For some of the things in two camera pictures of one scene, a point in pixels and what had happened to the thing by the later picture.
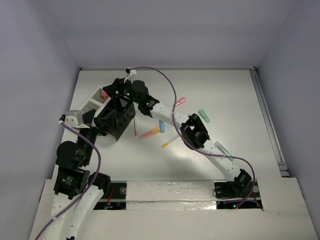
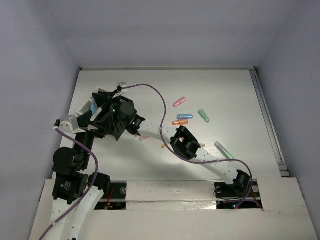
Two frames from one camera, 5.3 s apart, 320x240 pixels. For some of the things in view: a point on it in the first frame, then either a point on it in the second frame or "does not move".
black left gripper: [93, 122] does not move
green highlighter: [225, 152] does not move
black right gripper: [118, 85] -> [102, 97]
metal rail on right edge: [272, 131] does not move
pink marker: [180, 100] does not move
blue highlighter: [162, 126] -> [94, 106]
